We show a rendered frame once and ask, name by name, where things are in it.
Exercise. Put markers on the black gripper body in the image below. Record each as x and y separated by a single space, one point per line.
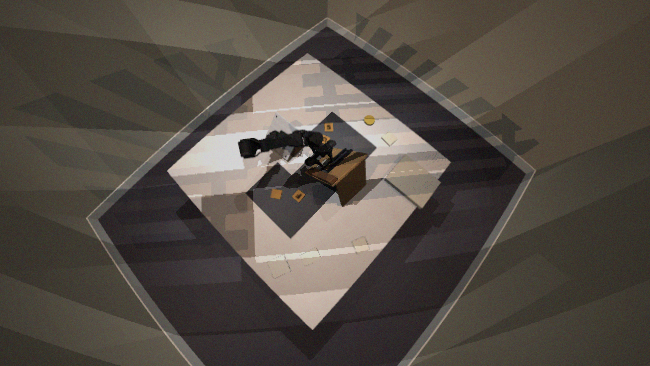
311 160

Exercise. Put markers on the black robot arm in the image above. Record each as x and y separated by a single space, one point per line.
248 147

